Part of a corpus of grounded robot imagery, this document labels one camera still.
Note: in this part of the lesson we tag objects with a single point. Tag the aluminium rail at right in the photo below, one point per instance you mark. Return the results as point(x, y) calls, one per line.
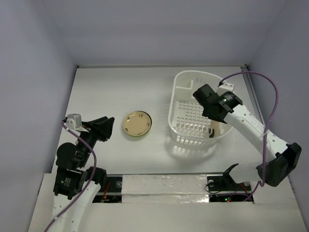
point(253, 98)

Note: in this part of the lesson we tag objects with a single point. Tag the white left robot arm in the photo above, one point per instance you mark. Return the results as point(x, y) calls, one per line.
point(78, 179)

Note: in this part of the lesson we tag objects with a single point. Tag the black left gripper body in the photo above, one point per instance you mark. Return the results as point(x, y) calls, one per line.
point(91, 136)

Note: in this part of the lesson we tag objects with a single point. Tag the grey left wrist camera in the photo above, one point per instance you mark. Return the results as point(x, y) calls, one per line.
point(74, 122)

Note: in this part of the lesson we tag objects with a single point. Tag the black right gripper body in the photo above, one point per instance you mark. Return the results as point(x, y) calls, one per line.
point(213, 112)

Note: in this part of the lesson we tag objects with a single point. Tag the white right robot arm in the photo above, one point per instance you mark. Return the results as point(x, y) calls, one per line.
point(279, 158)

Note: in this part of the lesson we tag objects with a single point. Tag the white foam strip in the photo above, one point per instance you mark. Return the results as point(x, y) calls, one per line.
point(164, 188)

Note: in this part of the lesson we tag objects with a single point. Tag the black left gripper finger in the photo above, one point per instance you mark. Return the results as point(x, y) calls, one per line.
point(106, 135)
point(98, 124)

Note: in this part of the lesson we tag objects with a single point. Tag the white plastic dish rack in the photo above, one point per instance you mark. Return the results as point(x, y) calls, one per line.
point(187, 125)

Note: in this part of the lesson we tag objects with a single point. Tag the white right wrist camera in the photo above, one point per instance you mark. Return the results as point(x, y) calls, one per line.
point(225, 87)

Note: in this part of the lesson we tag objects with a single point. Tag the cream plate with flower print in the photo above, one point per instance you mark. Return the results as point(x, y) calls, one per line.
point(137, 123)

